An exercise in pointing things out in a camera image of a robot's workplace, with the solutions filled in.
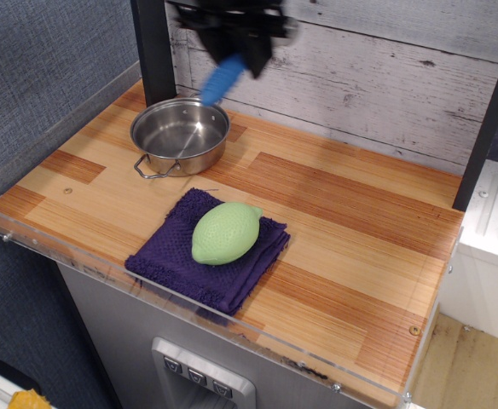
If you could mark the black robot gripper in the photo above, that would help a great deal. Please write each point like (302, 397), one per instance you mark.
(216, 21)

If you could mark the blue handled metal spoon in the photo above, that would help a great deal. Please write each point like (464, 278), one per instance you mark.
(222, 79)

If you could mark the yellow object at corner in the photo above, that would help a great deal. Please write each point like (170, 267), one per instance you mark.
(28, 399)

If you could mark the stainless steel pot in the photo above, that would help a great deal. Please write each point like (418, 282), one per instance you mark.
(179, 137)

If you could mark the clear acrylic table guard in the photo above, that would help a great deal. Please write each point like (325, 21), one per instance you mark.
(358, 171)

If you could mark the green toy lemon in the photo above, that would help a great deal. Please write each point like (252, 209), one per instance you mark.
(225, 233)

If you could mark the purple folded towel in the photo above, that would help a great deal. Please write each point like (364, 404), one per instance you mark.
(166, 258)

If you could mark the grey dispenser button panel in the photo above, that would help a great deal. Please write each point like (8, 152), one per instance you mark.
(191, 381)

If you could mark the white ribbed side counter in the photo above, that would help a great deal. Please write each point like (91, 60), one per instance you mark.
(469, 292)

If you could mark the black left vertical post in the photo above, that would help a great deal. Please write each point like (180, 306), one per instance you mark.
(154, 50)

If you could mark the black vertical post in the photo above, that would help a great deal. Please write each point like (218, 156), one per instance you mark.
(479, 154)
(154, 50)

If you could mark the black right vertical post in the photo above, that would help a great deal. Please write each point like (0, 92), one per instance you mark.
(479, 154)

